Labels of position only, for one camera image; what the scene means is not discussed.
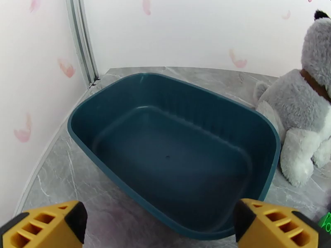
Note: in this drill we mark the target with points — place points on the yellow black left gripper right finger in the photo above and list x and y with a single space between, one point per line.
279 229

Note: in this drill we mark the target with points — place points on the grey white plush dog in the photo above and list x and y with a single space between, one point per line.
292 105

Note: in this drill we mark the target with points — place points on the dark teal plastic bin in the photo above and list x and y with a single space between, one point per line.
168 151

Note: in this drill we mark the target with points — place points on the green lego brick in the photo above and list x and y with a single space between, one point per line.
326 224

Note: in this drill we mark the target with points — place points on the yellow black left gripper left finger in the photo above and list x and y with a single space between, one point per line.
38 226

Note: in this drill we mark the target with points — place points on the aluminium frame post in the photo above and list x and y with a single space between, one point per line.
82 48

